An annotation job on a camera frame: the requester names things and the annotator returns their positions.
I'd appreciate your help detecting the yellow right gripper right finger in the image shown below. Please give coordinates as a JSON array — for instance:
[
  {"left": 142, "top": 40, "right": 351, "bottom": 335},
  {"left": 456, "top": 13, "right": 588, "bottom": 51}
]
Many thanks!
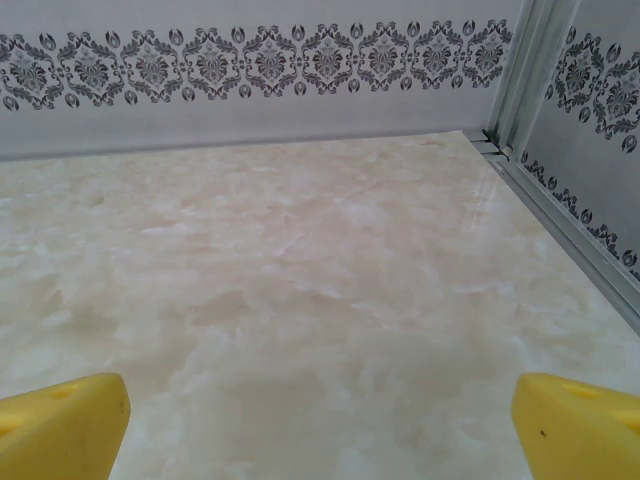
[{"left": 510, "top": 371, "right": 640, "bottom": 480}]

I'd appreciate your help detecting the aluminium frame post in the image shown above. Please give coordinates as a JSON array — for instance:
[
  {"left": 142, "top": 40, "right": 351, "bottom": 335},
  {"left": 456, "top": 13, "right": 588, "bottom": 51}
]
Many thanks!
[{"left": 482, "top": 0, "right": 585, "bottom": 161}]

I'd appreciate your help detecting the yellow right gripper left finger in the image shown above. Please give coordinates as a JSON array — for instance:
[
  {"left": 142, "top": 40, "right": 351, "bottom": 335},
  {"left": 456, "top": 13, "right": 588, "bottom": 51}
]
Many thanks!
[{"left": 0, "top": 372, "right": 133, "bottom": 480}]

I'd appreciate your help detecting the aluminium side floor rail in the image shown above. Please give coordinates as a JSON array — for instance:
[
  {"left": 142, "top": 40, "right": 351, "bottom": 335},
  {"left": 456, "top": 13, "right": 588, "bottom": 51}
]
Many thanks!
[{"left": 472, "top": 128, "right": 640, "bottom": 334}]

